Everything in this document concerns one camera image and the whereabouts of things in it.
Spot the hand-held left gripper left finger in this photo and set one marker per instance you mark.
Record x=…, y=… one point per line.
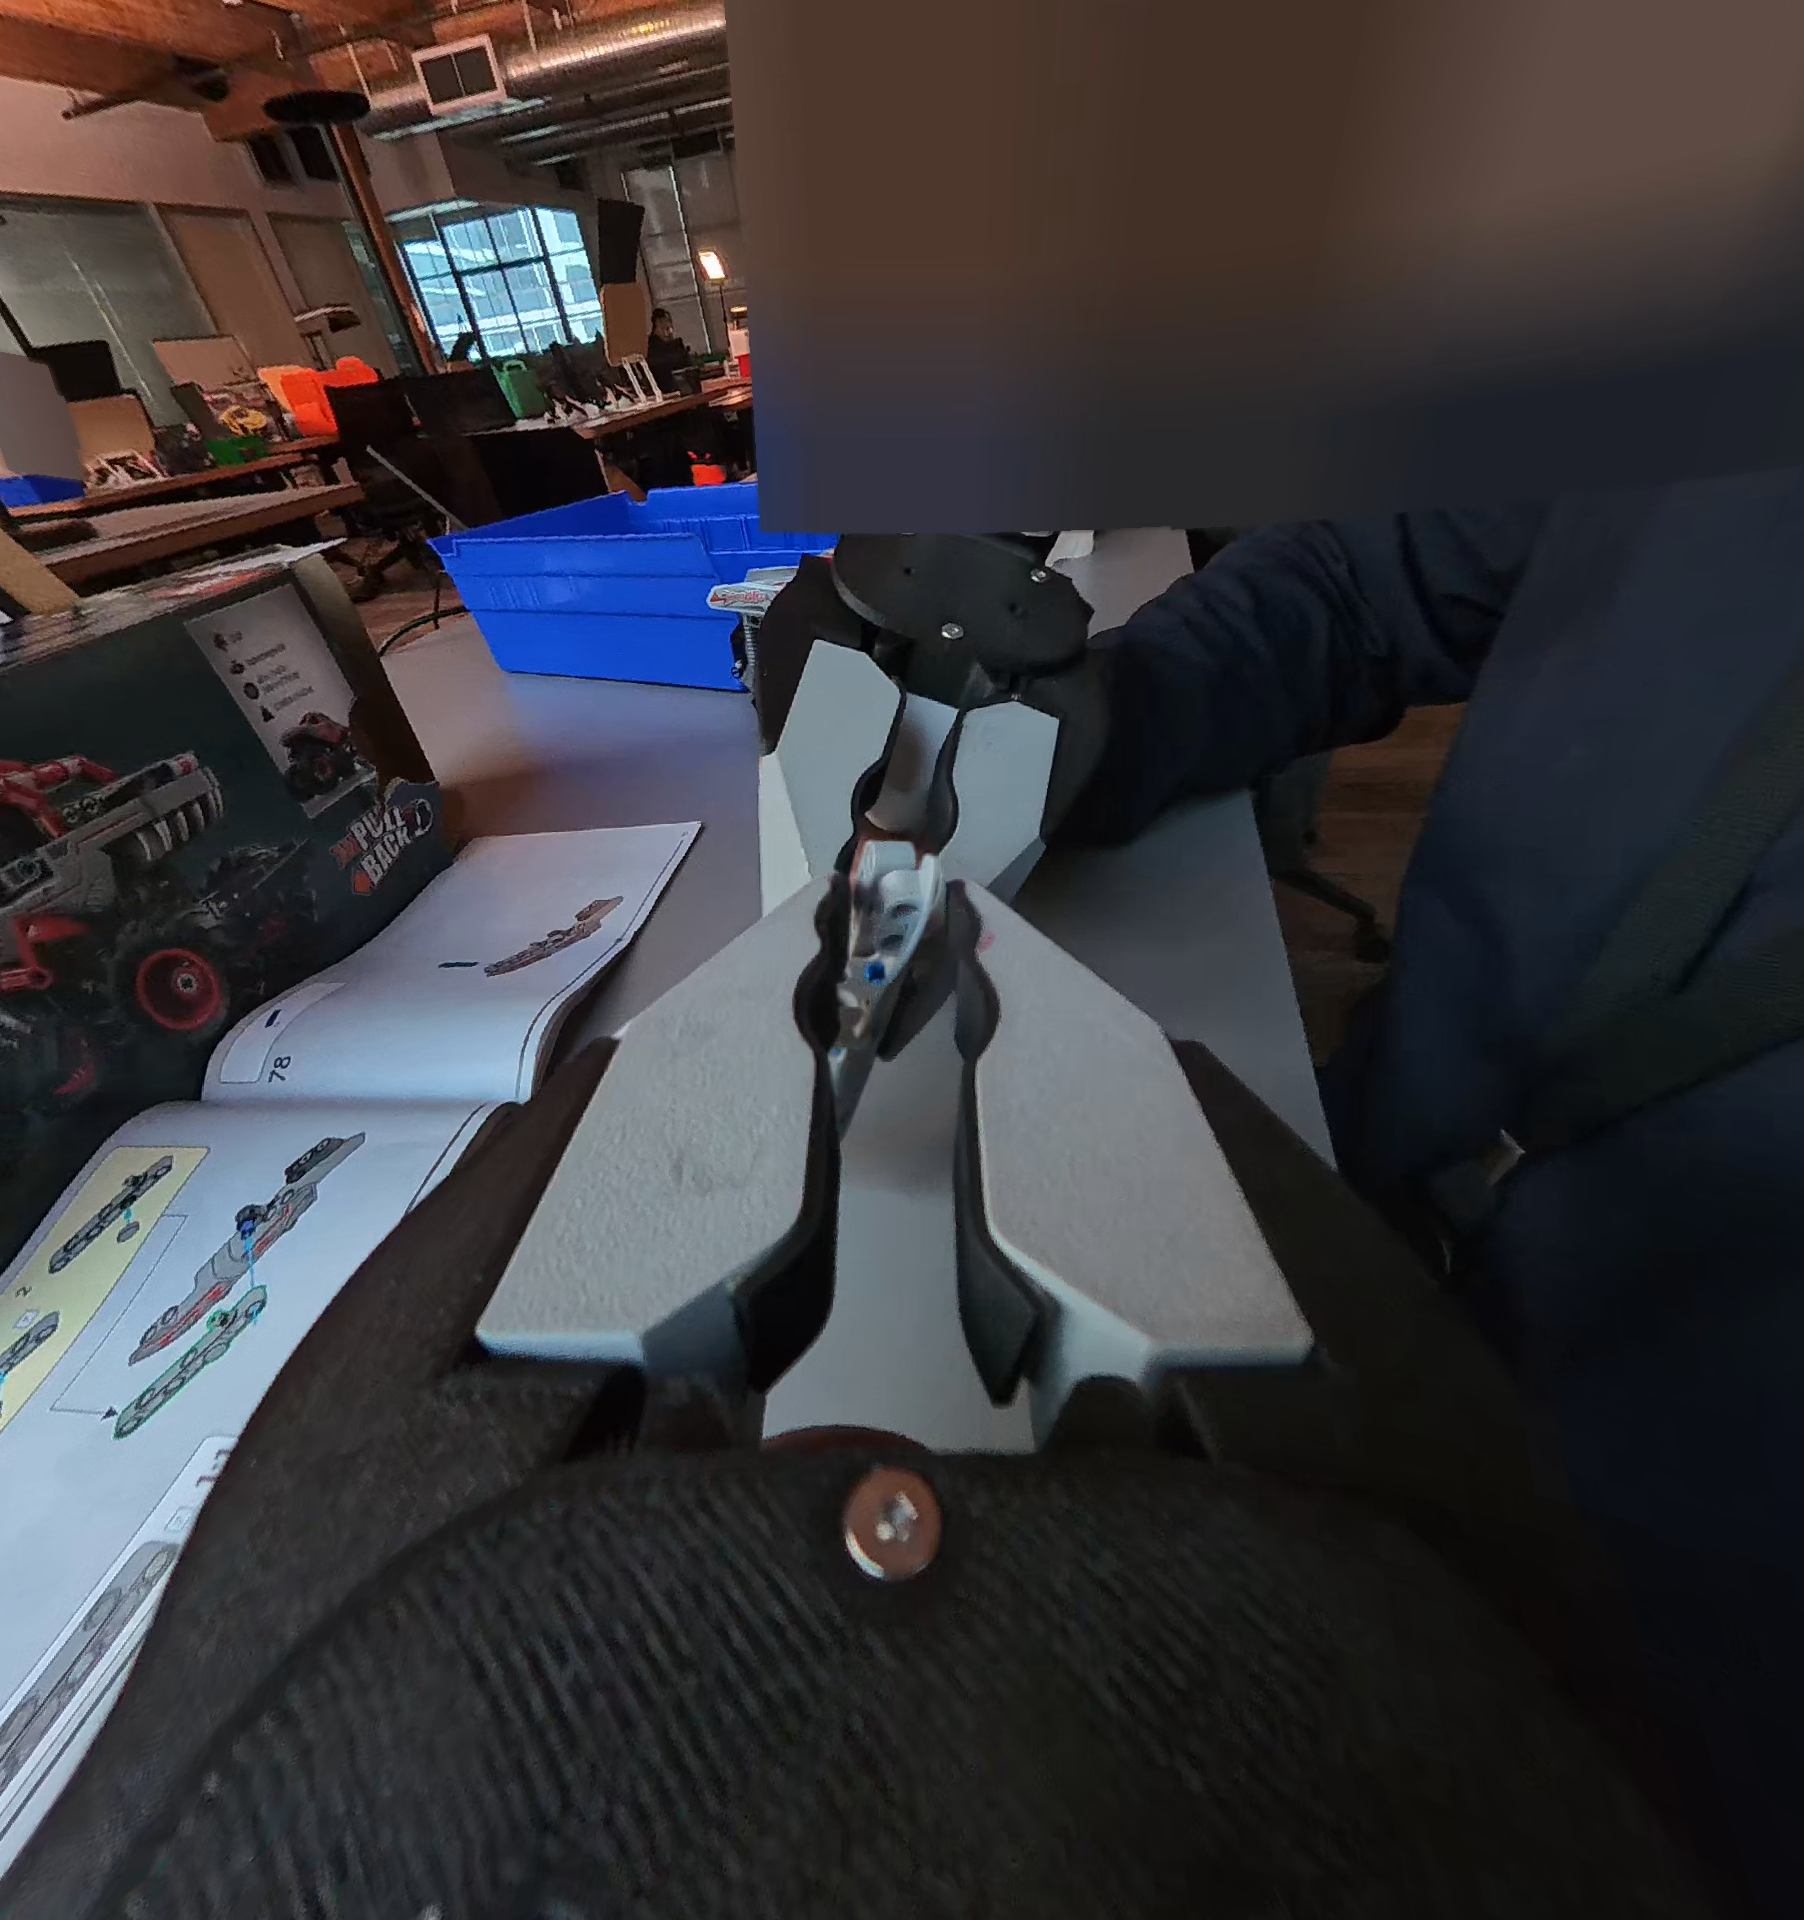
x=661, y=1171

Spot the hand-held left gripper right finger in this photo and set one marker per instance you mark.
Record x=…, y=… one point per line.
x=1126, y=1200

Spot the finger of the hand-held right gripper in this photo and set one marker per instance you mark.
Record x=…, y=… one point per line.
x=1000, y=780
x=820, y=750

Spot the grey lego piece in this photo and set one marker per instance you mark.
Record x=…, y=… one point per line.
x=885, y=930

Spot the person's right forearm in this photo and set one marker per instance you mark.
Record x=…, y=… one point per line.
x=1291, y=660

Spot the dark monster truck lego box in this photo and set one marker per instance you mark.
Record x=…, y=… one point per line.
x=123, y=899

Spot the blue plastic bin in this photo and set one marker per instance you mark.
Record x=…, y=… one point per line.
x=588, y=592

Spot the open instruction booklet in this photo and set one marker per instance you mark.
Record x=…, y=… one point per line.
x=391, y=1020

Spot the black office chair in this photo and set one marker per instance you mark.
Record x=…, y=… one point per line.
x=383, y=451

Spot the person's dark blue torso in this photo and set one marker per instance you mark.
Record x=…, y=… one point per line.
x=1668, y=1200

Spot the orange plastic bin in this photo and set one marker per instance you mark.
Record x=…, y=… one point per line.
x=336, y=394

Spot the wooden work table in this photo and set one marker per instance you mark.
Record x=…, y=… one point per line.
x=182, y=519

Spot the black wall monitor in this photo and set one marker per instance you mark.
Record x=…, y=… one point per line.
x=619, y=240

